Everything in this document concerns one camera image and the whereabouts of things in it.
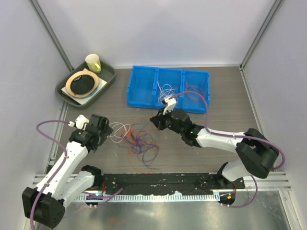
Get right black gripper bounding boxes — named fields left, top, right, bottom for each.
left=151, top=107, right=184, bottom=136

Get white wire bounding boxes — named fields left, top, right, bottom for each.
left=157, top=80, right=179, bottom=107

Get orange wire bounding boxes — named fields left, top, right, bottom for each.
left=185, top=81, right=205, bottom=103

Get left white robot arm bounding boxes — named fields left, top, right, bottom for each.
left=22, top=115, right=113, bottom=229

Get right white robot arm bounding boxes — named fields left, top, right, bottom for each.
left=150, top=109, right=279, bottom=189

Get white paper pad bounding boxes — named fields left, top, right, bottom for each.
left=61, top=78, right=107, bottom=105

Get blue three-compartment bin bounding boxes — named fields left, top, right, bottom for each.
left=127, top=66, right=211, bottom=114

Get black round disc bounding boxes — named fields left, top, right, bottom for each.
left=70, top=75, right=95, bottom=94

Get tan tape roll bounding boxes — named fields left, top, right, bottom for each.
left=65, top=70, right=99, bottom=98

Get dark green tray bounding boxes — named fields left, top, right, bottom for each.
left=55, top=62, right=116, bottom=109

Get yellow-green mug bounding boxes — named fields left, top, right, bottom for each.
left=85, top=54, right=102, bottom=73

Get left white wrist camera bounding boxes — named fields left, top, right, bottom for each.
left=68, top=115, right=89, bottom=130

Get purple wire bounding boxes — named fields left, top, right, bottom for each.
left=124, top=122, right=161, bottom=171

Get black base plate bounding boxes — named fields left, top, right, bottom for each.
left=102, top=172, right=245, bottom=196

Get slotted cable duct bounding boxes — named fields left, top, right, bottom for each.
left=76, top=191, right=220, bottom=203

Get left corner aluminium post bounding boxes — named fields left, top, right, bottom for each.
left=29, top=0, right=74, bottom=71

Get corner aluminium post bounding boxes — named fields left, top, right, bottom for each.
left=239, top=0, right=284, bottom=70
left=29, top=0, right=74, bottom=71

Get right corner aluminium post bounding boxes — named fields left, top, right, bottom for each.
left=239, top=0, right=284, bottom=70

